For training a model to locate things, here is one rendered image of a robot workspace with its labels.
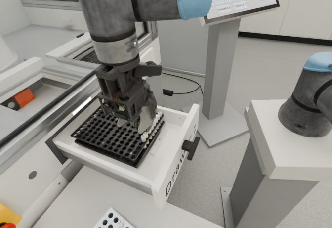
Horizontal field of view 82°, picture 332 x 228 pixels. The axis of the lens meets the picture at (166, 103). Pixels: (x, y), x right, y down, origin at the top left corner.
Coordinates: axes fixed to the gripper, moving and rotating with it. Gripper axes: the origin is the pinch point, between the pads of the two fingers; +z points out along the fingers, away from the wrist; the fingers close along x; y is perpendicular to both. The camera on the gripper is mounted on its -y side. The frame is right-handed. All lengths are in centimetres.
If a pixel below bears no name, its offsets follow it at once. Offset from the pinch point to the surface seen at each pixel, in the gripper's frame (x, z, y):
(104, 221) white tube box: -2.8, 17.6, 20.0
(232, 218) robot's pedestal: 33, 95, -23
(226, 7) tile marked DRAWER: 3, -4, -88
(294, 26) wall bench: 68, 73, -294
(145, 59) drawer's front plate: -21.4, 5.0, -38.5
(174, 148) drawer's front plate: 9.6, 3.5, 1.9
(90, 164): -11.8, 9.7, 11.2
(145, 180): 5.6, 6.8, 10.6
